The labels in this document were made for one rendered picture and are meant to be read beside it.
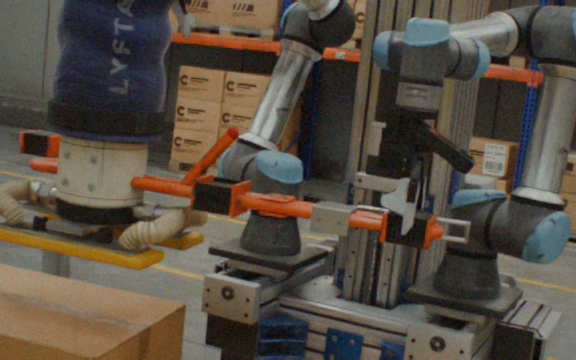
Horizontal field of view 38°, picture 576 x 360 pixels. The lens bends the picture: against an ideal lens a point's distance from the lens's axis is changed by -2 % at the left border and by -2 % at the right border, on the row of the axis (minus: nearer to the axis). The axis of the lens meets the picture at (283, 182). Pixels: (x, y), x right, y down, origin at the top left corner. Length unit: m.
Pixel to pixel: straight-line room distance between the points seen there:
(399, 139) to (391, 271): 0.65
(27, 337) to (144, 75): 0.53
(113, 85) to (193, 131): 8.41
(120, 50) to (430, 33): 0.55
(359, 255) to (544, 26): 0.70
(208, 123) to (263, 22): 1.33
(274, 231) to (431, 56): 0.76
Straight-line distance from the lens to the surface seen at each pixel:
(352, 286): 2.10
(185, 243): 1.68
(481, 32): 1.78
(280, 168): 2.03
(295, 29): 2.21
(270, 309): 2.04
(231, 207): 1.53
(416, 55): 1.45
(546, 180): 1.82
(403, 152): 1.45
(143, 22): 1.58
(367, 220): 1.48
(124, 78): 1.57
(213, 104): 9.80
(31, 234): 1.63
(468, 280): 1.89
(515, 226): 1.82
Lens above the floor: 1.52
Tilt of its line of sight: 9 degrees down
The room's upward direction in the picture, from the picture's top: 6 degrees clockwise
